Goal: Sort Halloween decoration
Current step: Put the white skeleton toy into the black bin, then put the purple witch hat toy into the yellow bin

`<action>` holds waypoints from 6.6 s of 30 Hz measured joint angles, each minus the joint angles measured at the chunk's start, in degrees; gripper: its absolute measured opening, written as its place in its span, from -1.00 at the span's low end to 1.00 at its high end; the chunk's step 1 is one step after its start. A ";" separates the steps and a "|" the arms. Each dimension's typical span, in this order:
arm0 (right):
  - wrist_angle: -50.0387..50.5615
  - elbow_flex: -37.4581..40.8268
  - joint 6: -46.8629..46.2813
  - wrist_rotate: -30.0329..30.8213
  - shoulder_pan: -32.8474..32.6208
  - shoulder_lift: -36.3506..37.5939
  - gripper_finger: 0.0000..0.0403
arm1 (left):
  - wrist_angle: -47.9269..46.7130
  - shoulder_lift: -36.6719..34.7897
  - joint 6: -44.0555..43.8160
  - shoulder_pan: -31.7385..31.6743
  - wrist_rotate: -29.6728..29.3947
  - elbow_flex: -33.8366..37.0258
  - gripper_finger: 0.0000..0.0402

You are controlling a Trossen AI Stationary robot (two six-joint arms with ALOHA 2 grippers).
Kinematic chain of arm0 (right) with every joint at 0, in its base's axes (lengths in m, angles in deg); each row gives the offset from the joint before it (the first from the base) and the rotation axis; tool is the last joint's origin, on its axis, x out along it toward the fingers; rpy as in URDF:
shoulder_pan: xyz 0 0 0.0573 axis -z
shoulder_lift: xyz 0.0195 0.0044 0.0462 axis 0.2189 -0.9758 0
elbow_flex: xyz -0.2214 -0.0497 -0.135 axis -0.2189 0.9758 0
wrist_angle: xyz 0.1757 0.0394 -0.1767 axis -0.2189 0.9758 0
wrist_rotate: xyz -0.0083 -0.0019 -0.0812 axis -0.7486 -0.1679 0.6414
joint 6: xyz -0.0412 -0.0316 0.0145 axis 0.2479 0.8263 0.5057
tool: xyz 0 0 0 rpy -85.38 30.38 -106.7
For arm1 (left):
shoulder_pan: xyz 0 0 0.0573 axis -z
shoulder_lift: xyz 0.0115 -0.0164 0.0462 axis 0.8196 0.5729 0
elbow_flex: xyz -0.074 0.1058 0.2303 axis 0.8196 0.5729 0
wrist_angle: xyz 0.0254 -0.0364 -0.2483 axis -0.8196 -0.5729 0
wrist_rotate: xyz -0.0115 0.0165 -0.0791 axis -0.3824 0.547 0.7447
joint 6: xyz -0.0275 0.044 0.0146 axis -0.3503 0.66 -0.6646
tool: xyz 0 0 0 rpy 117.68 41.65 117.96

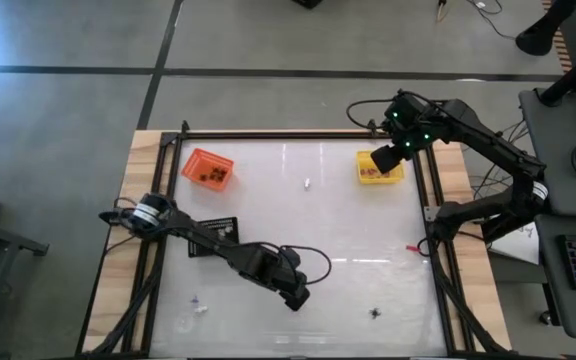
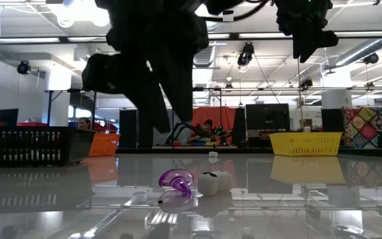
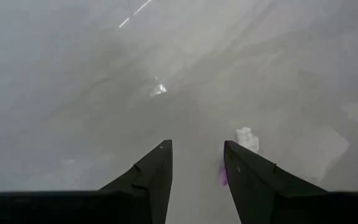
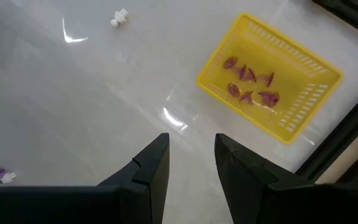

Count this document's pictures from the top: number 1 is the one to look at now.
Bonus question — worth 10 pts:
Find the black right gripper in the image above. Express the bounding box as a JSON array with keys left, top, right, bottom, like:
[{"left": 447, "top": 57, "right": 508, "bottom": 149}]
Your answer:
[{"left": 370, "top": 93, "right": 434, "bottom": 175}]

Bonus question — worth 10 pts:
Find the orange plastic basket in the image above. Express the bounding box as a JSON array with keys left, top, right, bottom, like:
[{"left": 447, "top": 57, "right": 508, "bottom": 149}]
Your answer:
[{"left": 180, "top": 147, "right": 236, "bottom": 193}]

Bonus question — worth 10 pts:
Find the yellow plastic basket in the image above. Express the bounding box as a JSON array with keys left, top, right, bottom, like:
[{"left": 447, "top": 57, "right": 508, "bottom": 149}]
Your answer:
[{"left": 356, "top": 149, "right": 406, "bottom": 185}]

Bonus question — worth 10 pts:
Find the black plastic basket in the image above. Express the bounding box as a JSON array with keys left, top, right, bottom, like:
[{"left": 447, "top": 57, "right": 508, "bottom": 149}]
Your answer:
[{"left": 187, "top": 216, "right": 241, "bottom": 259}]

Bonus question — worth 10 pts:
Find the clear round plastic disc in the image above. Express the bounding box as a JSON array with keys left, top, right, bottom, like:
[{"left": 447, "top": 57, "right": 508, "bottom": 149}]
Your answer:
[{"left": 174, "top": 312, "right": 197, "bottom": 335}]

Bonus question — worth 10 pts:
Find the white paper sheet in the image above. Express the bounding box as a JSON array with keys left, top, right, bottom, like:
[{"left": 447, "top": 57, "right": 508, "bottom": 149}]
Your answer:
[{"left": 487, "top": 224, "right": 540, "bottom": 266}]

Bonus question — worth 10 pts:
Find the grey desk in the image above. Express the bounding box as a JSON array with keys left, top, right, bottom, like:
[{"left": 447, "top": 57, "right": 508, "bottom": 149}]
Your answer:
[
  {"left": 535, "top": 213, "right": 576, "bottom": 341},
  {"left": 518, "top": 87, "right": 576, "bottom": 217}
]

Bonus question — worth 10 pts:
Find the black stand leg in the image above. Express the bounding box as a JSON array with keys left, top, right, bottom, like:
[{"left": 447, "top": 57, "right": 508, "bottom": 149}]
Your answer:
[
  {"left": 515, "top": 0, "right": 576, "bottom": 57},
  {"left": 537, "top": 38, "right": 576, "bottom": 107}
]

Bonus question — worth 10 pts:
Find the grey metal stand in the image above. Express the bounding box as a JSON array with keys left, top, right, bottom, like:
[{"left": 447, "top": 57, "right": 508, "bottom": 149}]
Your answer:
[{"left": 0, "top": 217, "right": 50, "bottom": 351}]

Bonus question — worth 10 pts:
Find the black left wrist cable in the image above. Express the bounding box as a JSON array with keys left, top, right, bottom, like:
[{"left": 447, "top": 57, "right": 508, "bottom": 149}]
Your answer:
[{"left": 280, "top": 244, "right": 333, "bottom": 286}]

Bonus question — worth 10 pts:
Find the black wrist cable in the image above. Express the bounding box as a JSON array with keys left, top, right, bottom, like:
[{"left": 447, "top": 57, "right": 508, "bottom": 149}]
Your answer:
[
  {"left": 280, "top": 244, "right": 333, "bottom": 286},
  {"left": 345, "top": 98, "right": 394, "bottom": 134}
]

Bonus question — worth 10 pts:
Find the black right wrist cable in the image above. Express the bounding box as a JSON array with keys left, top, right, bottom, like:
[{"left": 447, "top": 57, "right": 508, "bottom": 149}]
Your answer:
[{"left": 345, "top": 98, "right": 394, "bottom": 134}]

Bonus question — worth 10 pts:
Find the black aluminium table frame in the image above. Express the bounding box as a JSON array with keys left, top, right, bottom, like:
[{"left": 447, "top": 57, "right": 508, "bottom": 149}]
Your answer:
[{"left": 75, "top": 130, "right": 514, "bottom": 360}]

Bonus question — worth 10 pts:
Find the black cable tangle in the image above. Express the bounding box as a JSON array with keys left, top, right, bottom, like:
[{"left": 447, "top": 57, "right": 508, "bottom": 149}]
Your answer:
[{"left": 470, "top": 119, "right": 532, "bottom": 201}]

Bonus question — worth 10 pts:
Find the black floor cable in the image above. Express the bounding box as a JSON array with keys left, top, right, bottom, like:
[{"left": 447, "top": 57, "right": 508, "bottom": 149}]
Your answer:
[{"left": 465, "top": 0, "right": 518, "bottom": 42}]

